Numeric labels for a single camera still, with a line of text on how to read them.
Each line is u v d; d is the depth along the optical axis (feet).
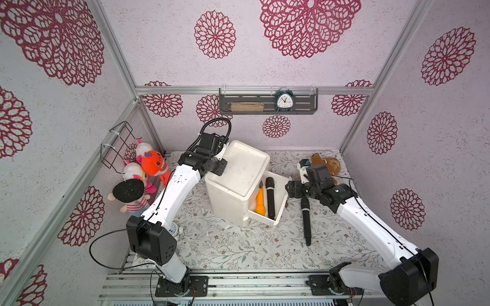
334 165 3.36
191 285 2.39
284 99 2.95
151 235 1.38
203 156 1.87
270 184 3.02
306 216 2.97
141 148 3.11
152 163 2.94
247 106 2.88
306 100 3.04
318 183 1.93
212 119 2.03
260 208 2.72
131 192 2.51
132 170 2.80
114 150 2.49
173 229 2.78
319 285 2.40
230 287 2.48
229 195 2.36
